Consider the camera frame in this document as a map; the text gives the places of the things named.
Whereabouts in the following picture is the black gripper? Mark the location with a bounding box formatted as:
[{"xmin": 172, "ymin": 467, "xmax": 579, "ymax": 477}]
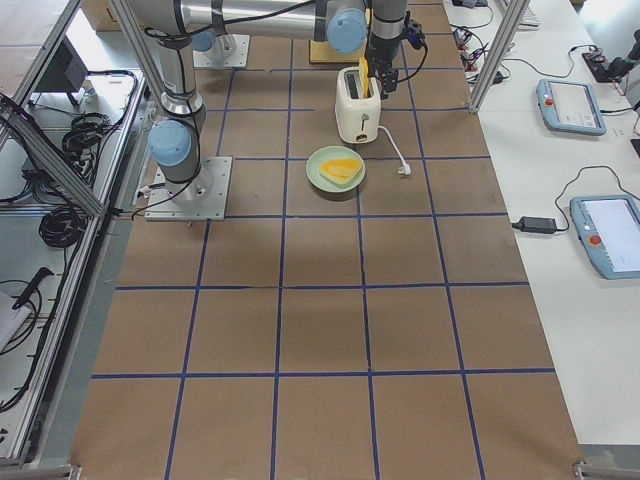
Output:
[{"xmin": 367, "ymin": 34, "xmax": 400, "ymax": 99}]

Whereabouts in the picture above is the far blue teach pendant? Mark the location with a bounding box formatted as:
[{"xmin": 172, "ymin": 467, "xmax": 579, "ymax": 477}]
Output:
[{"xmin": 536, "ymin": 78, "xmax": 607, "ymax": 136}]

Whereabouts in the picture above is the blue teach pendant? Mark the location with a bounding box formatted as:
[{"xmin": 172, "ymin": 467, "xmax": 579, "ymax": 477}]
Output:
[
  {"xmin": 570, "ymin": 194, "xmax": 639, "ymax": 280},
  {"xmin": 536, "ymin": 78, "xmax": 607, "ymax": 136}
]

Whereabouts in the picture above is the near blue teach pendant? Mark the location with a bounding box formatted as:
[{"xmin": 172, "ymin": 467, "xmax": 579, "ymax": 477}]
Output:
[{"xmin": 570, "ymin": 194, "xmax": 639, "ymax": 280}]

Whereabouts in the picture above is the aluminium frame post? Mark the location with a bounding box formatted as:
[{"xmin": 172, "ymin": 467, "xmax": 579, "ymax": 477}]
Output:
[{"xmin": 468, "ymin": 0, "xmax": 529, "ymax": 113}]

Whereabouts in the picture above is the wooden board shelf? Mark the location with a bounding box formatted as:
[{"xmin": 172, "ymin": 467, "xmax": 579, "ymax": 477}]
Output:
[{"xmin": 308, "ymin": 41, "xmax": 353, "ymax": 65}]

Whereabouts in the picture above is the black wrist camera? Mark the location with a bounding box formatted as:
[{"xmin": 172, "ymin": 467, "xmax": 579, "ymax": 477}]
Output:
[{"xmin": 403, "ymin": 16, "xmax": 426, "ymax": 50}]

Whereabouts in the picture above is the white toaster power cable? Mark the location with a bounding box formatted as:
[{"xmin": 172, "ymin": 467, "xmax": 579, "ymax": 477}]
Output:
[{"xmin": 377, "ymin": 125, "xmax": 414, "ymax": 178}]

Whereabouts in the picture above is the light green plate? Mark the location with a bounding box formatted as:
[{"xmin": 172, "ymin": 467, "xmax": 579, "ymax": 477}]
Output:
[{"xmin": 306, "ymin": 146, "xmax": 366, "ymax": 193}]

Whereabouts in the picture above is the cardboard box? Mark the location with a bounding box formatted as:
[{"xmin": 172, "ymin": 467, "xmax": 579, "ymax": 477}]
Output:
[{"xmin": 79, "ymin": 0, "xmax": 166, "ymax": 33}]

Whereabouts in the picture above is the white two-slot toaster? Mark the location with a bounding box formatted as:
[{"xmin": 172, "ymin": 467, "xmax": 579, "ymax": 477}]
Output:
[{"xmin": 335, "ymin": 67, "xmax": 381, "ymax": 144}]

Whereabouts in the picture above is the bread slice in toaster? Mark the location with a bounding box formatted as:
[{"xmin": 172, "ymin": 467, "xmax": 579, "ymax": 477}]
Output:
[{"xmin": 358, "ymin": 56, "xmax": 371, "ymax": 99}]

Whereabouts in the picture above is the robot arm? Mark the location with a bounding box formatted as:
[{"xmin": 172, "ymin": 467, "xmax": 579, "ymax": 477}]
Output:
[
  {"xmin": 128, "ymin": 1, "xmax": 220, "ymax": 206},
  {"xmin": 181, "ymin": 1, "xmax": 408, "ymax": 99}
]

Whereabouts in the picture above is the triangular bread on plate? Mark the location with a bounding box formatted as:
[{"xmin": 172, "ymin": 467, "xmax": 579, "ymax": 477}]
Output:
[{"xmin": 319, "ymin": 158, "xmax": 363, "ymax": 186}]

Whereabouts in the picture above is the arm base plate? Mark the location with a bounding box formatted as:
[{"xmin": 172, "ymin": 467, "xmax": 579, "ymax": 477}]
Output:
[
  {"xmin": 143, "ymin": 157, "xmax": 232, "ymax": 221},
  {"xmin": 192, "ymin": 32, "xmax": 250, "ymax": 70}
]

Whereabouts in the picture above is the black power adapter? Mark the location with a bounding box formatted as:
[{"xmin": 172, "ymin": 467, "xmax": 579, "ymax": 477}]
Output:
[{"xmin": 511, "ymin": 216, "xmax": 558, "ymax": 234}]

